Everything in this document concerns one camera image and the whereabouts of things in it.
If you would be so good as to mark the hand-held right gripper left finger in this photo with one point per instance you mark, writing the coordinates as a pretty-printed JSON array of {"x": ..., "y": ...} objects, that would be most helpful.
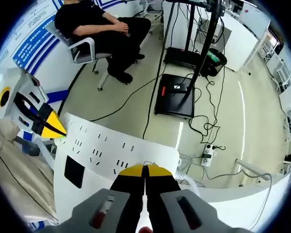
[{"x": 104, "y": 206}]

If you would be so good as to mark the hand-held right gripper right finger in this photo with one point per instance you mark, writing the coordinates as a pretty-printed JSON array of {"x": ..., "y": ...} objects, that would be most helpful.
[{"x": 184, "y": 208}]

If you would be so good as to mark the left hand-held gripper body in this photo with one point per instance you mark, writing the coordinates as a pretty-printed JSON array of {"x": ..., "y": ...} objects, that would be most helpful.
[{"x": 2, "y": 80}]

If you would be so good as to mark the white floor power strip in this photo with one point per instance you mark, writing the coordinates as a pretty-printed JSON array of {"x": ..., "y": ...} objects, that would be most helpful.
[{"x": 207, "y": 155}]

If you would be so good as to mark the person's right hand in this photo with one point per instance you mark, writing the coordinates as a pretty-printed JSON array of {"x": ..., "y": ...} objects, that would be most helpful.
[{"x": 145, "y": 230}]

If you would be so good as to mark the person's beige trousers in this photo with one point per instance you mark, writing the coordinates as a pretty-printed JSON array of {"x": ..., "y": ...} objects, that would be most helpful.
[{"x": 17, "y": 170}]

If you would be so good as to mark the grey white office chair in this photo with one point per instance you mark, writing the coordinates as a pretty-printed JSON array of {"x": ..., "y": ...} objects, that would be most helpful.
[{"x": 82, "y": 52}]

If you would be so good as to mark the white tubular bar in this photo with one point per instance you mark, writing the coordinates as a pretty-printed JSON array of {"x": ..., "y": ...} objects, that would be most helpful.
[{"x": 252, "y": 168}]

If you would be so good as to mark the black flat stand base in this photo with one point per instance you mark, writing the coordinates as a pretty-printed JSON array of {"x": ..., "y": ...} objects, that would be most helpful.
[{"x": 174, "y": 97}]

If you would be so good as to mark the black wheeled stand base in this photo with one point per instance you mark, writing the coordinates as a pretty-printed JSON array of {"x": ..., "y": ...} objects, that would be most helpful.
[{"x": 182, "y": 57}]

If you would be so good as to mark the black bin with green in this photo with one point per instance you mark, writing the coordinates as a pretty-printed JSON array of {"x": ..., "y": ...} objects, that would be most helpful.
[{"x": 214, "y": 61}]

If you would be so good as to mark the white storage cabinet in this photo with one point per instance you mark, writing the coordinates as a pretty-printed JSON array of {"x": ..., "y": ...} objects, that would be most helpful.
[{"x": 289, "y": 99}]

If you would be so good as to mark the black stand pole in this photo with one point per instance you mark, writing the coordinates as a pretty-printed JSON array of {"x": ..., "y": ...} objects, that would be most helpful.
[{"x": 203, "y": 48}]

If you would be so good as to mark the white partition board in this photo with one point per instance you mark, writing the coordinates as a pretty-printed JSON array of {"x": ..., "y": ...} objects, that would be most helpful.
[{"x": 247, "y": 36}]

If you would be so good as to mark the blue white wall poster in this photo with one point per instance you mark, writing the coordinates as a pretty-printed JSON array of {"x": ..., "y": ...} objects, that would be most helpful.
[{"x": 31, "y": 29}]

